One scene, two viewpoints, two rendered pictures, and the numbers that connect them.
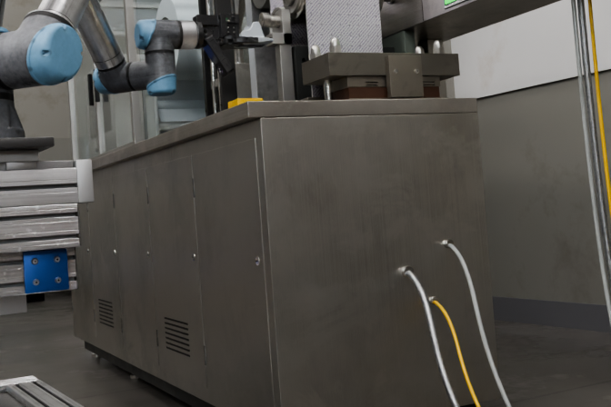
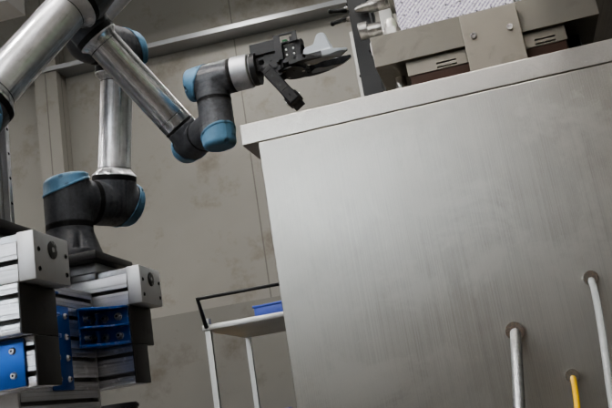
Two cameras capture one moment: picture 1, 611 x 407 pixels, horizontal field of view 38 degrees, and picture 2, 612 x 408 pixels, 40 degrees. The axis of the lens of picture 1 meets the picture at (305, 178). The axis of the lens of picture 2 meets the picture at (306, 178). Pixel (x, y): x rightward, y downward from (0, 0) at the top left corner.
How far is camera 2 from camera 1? 1.34 m
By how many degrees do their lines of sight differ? 39
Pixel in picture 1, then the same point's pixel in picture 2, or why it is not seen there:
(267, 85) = not seen: hidden behind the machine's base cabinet
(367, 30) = (489, 0)
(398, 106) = (470, 82)
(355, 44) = not seen: hidden behind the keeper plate
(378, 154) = (443, 158)
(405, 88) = (494, 56)
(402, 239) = (500, 280)
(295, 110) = (307, 122)
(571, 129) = not seen: outside the picture
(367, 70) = (433, 46)
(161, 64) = (206, 112)
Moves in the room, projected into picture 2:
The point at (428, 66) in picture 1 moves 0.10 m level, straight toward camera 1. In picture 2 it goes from (538, 15) to (505, 4)
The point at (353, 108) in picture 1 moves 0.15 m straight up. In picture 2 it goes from (393, 101) to (379, 23)
